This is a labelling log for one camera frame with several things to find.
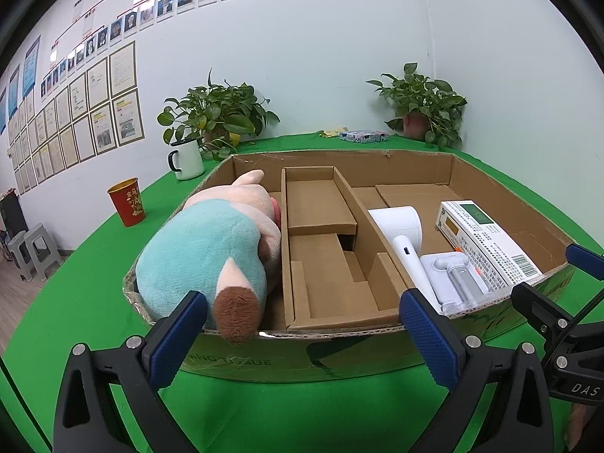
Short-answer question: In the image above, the white enamel mug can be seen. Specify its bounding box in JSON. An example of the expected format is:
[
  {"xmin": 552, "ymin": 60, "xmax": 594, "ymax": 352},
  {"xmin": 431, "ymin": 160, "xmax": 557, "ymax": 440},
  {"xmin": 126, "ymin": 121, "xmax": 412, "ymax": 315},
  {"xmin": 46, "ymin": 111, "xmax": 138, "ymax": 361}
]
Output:
[{"xmin": 168, "ymin": 139, "xmax": 206, "ymax": 181}]

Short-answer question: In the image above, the white folding phone stand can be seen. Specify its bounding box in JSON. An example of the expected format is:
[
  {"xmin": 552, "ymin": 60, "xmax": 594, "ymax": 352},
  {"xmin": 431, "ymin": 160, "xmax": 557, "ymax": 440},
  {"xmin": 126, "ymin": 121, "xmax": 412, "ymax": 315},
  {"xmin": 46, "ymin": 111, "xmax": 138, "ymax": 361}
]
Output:
[{"xmin": 419, "ymin": 252, "xmax": 494, "ymax": 314}]

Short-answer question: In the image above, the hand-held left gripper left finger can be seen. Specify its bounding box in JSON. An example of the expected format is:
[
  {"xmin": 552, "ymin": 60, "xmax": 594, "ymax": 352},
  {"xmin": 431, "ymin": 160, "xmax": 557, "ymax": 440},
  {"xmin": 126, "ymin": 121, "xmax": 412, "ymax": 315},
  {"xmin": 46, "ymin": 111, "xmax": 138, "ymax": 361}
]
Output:
[{"xmin": 52, "ymin": 290, "xmax": 208, "ymax": 453}]

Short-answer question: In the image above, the black cabinet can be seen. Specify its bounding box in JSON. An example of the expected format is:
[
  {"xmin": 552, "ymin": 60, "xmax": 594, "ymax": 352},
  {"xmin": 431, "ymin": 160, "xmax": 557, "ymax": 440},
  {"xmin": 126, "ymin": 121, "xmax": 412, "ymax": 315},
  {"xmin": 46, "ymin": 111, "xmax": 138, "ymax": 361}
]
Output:
[{"xmin": 0, "ymin": 194, "xmax": 28, "ymax": 234}]

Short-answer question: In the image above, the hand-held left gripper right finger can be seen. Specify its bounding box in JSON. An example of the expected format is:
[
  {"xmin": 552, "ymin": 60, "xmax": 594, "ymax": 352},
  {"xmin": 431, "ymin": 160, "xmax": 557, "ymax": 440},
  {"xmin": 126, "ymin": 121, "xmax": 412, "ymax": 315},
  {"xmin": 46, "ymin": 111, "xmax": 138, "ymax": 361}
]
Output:
[{"xmin": 399, "ymin": 288, "xmax": 555, "ymax": 453}]

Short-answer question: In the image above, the red paper cup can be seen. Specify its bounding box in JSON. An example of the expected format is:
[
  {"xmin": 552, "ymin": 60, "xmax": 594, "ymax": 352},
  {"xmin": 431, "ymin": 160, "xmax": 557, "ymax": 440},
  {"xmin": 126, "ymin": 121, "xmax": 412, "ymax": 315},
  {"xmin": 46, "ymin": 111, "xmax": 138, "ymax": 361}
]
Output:
[{"xmin": 107, "ymin": 178, "xmax": 146, "ymax": 228}]

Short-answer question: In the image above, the white printed carton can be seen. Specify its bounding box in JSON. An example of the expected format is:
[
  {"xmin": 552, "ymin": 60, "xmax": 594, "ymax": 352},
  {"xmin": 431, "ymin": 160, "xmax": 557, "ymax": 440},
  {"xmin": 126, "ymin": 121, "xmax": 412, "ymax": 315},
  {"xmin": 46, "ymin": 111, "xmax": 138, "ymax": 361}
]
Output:
[{"xmin": 435, "ymin": 200, "xmax": 543, "ymax": 288}]

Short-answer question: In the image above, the potted plant in brown pot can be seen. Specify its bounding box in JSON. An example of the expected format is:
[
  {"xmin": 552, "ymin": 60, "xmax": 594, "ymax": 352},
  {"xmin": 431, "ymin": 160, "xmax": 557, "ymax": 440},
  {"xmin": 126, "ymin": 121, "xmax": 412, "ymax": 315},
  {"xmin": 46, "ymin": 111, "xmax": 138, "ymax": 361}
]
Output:
[{"xmin": 365, "ymin": 62, "xmax": 468, "ymax": 151}]

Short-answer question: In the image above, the grey plastic stool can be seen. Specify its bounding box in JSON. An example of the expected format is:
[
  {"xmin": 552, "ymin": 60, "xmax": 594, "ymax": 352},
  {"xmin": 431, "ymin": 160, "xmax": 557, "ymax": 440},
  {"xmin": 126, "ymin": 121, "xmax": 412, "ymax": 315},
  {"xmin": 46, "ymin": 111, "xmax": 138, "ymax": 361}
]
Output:
[
  {"xmin": 23, "ymin": 223, "xmax": 63, "ymax": 281},
  {"xmin": 6, "ymin": 230, "xmax": 36, "ymax": 281}
]

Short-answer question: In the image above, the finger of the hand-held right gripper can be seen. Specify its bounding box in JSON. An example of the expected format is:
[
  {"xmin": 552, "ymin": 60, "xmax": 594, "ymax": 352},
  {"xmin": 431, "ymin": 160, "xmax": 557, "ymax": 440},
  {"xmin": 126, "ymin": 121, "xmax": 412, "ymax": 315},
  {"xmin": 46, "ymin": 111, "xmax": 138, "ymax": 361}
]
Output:
[
  {"xmin": 565, "ymin": 243, "xmax": 604, "ymax": 288},
  {"xmin": 511, "ymin": 282, "xmax": 574, "ymax": 341}
]

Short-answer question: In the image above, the wall of framed certificates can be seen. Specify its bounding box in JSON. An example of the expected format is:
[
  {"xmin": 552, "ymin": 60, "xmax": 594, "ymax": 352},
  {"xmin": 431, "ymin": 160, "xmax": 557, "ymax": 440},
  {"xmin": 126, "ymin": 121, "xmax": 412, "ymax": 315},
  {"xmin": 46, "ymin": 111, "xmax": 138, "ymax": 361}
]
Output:
[{"xmin": 7, "ymin": 40, "xmax": 145, "ymax": 196}]

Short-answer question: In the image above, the white hair dryer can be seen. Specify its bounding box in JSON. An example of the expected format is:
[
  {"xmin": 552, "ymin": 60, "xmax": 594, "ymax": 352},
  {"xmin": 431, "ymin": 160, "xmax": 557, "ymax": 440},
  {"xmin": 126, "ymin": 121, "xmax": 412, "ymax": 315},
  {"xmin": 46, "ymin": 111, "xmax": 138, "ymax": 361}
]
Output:
[{"xmin": 367, "ymin": 206, "xmax": 437, "ymax": 303}]

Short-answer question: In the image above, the bushy potted plant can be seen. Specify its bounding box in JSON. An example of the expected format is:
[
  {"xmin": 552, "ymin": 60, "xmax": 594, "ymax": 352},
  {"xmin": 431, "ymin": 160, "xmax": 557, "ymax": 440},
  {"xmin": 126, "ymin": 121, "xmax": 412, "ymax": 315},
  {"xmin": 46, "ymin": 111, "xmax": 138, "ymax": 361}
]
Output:
[{"xmin": 157, "ymin": 68, "xmax": 280, "ymax": 161}]

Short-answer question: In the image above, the thin black cable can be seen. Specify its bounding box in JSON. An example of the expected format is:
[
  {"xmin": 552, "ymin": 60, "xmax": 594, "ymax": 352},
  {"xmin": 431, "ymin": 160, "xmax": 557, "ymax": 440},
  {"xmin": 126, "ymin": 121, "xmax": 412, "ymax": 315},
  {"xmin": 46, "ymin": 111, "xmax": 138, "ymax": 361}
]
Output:
[{"xmin": 540, "ymin": 288, "xmax": 604, "ymax": 369}]

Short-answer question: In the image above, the pink and teal plush pig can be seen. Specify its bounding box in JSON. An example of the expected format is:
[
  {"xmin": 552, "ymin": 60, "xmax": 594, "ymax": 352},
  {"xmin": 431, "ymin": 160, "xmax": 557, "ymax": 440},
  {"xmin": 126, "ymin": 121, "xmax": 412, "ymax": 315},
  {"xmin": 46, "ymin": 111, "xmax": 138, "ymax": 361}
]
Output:
[{"xmin": 134, "ymin": 170, "xmax": 284, "ymax": 345}]

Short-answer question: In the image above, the row of blue wall posters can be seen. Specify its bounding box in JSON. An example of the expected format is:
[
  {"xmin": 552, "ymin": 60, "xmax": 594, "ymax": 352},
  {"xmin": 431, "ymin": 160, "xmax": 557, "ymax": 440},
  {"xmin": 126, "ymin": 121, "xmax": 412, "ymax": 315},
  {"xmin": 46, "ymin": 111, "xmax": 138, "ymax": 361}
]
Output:
[{"xmin": 0, "ymin": 35, "xmax": 42, "ymax": 123}]

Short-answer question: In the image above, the patterned tissue pack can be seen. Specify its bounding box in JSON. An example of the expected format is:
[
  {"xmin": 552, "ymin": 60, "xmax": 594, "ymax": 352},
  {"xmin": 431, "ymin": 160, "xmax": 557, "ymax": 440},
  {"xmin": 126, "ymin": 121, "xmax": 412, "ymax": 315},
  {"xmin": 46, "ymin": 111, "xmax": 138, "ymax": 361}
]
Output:
[{"xmin": 339, "ymin": 129, "xmax": 389, "ymax": 143}]

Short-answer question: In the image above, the large cardboard box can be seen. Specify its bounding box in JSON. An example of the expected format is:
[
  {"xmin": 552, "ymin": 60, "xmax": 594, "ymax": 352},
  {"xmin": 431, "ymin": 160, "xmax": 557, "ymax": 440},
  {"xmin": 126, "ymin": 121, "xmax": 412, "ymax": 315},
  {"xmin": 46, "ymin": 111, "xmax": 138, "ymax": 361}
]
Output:
[{"xmin": 123, "ymin": 149, "xmax": 576, "ymax": 383}]

